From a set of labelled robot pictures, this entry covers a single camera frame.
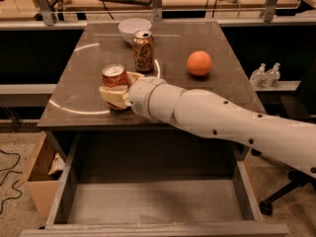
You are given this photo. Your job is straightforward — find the red coke can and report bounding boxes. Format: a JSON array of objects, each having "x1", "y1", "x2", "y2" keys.
[{"x1": 101, "y1": 63, "x2": 130, "y2": 112}]

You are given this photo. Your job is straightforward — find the orange fruit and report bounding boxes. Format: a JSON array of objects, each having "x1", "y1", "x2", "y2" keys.
[{"x1": 187, "y1": 50, "x2": 212, "y2": 76}]

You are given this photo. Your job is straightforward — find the middle metal bracket post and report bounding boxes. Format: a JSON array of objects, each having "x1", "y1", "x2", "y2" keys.
[{"x1": 152, "y1": 0, "x2": 162, "y2": 22}]

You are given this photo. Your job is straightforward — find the cardboard box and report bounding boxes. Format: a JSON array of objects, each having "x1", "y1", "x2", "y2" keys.
[{"x1": 18, "y1": 132, "x2": 63, "y2": 219}]

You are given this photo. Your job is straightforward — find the gold La Croix can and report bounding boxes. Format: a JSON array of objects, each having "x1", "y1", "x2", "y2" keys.
[{"x1": 132, "y1": 30, "x2": 154, "y2": 73}]

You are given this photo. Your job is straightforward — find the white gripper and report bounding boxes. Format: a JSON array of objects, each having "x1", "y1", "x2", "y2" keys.
[{"x1": 99, "y1": 71, "x2": 165, "y2": 119}]

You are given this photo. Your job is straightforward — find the white bowl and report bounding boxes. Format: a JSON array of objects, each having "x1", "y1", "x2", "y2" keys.
[{"x1": 118, "y1": 18, "x2": 152, "y2": 44}]

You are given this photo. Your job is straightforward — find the grey cabinet counter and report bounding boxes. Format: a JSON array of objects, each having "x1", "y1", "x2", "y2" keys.
[{"x1": 38, "y1": 21, "x2": 264, "y2": 130}]

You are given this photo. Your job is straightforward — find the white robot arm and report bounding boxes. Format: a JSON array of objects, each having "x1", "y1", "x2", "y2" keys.
[{"x1": 100, "y1": 67, "x2": 316, "y2": 178}]

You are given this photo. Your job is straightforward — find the crumpled paper in box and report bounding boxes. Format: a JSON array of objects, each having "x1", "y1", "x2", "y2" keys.
[{"x1": 48, "y1": 153, "x2": 65, "y2": 176}]

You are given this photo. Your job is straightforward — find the metal bracket post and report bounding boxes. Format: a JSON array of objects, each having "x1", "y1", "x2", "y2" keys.
[
  {"x1": 35, "y1": 0, "x2": 55, "y2": 26},
  {"x1": 260, "y1": 0, "x2": 277, "y2": 22},
  {"x1": 152, "y1": 0, "x2": 162, "y2": 22}
]

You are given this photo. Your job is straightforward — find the black floor cable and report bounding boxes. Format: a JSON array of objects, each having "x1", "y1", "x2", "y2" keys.
[{"x1": 0, "y1": 149, "x2": 24, "y2": 215}]

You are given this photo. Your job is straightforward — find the right metal bracket post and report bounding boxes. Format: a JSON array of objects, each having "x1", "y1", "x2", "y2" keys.
[{"x1": 260, "y1": 0, "x2": 277, "y2": 22}]

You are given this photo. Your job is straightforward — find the open grey top drawer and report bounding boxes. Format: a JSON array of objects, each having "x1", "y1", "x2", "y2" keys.
[{"x1": 21, "y1": 130, "x2": 288, "y2": 237}]

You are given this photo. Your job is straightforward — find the left metal bracket post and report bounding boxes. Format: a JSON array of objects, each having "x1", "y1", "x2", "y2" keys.
[{"x1": 35, "y1": 0, "x2": 55, "y2": 26}]

